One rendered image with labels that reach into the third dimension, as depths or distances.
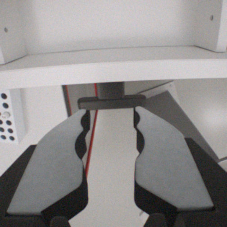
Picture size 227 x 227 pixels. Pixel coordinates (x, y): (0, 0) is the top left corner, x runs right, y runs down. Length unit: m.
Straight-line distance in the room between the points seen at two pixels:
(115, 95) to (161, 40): 0.11
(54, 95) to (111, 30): 0.18
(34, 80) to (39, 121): 0.24
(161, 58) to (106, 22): 0.10
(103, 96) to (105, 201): 1.78
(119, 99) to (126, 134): 1.14
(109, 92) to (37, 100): 0.23
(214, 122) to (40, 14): 1.38
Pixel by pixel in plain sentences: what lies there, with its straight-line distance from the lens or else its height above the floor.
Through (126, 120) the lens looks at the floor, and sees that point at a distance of 1.25.
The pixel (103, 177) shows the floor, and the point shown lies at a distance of 1.64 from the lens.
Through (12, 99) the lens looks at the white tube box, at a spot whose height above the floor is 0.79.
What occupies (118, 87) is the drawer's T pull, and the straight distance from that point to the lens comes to 0.17.
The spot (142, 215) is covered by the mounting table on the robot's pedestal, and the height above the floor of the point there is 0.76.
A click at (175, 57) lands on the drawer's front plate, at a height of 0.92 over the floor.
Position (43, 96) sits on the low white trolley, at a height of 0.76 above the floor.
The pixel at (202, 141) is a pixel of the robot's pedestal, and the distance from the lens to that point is 0.74.
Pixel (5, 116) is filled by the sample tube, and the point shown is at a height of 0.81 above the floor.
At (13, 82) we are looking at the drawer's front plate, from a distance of 0.18.
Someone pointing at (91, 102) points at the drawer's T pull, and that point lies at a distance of 0.18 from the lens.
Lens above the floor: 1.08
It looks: 62 degrees down
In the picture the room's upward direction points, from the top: 179 degrees clockwise
